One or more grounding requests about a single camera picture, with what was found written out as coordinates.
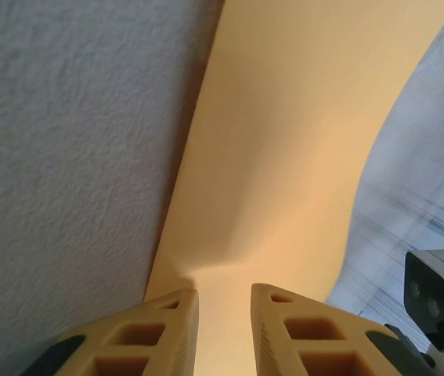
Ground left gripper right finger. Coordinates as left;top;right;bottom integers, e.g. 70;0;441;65
251;283;436;376

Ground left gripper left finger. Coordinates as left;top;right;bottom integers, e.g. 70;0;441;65
20;288;200;376

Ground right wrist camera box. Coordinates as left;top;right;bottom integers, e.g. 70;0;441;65
403;248;444;352

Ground orange paper sheet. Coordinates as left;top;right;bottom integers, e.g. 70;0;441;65
145;0;444;376

